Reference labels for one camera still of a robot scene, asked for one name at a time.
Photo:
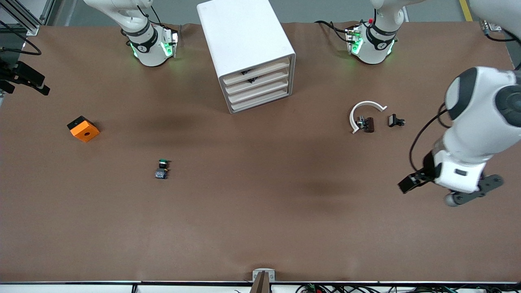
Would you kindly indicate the grey mount bracket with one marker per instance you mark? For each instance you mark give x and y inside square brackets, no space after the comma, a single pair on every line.
[256,274]

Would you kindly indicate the green push button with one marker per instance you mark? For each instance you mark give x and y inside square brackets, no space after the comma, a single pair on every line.
[161,173]

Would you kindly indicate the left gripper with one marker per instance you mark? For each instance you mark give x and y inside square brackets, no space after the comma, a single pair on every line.
[426,168]

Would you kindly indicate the orange and black box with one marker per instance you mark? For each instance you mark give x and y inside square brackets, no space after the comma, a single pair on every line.
[84,132]

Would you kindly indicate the aluminium frame profile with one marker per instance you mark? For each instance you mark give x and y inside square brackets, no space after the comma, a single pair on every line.
[31,29]
[492,27]

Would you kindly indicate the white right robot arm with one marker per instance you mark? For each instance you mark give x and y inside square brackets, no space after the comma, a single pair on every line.
[148,49]

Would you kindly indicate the brown table cover mat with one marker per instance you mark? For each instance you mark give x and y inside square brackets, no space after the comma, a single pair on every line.
[260,228]

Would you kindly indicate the small brown component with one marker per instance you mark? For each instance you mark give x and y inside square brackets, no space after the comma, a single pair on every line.
[369,124]

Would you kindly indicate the white curved bracket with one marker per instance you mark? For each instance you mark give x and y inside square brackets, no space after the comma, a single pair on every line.
[366,103]

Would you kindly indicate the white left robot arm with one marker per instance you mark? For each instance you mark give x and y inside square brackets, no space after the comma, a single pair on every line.
[480,114]

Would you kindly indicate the small black clip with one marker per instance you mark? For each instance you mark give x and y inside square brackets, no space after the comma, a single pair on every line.
[392,120]

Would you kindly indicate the white table edge rail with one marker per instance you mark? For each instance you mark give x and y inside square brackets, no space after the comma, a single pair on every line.
[81,288]

